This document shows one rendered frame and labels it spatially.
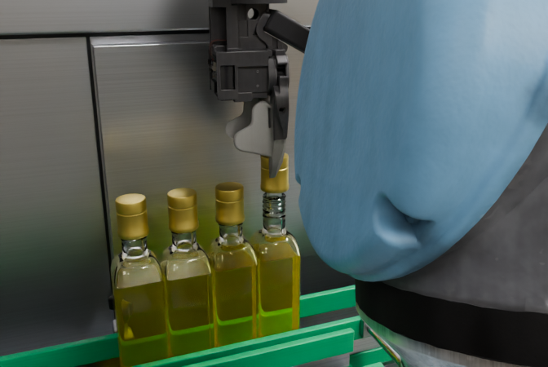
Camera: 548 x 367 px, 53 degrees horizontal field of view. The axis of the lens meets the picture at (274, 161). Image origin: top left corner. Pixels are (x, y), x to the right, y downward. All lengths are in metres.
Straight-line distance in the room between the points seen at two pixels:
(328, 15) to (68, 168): 0.63
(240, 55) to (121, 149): 0.23
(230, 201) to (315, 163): 0.48
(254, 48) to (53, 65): 0.27
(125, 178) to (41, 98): 0.15
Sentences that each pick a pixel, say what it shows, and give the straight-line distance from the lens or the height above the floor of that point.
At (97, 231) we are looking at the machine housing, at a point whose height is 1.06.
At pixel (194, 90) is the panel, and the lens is 0.75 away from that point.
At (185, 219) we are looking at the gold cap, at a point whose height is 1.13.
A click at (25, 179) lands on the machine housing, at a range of 0.80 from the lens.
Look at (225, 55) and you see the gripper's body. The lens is 0.61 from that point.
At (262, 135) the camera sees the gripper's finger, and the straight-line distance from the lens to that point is 0.63.
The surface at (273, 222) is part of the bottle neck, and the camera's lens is 0.69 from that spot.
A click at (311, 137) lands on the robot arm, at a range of 0.19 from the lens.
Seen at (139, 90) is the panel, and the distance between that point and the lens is 0.74.
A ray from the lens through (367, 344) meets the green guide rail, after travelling 0.81.
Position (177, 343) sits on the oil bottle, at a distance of 0.71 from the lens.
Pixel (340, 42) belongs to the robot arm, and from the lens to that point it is 0.18.
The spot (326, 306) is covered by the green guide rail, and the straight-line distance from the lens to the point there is 0.84.
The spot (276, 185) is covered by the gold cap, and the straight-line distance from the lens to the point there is 0.67.
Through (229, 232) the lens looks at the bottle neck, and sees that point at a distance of 0.67.
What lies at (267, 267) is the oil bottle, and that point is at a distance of 0.70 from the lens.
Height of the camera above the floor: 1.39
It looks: 18 degrees down
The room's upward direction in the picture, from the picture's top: straight up
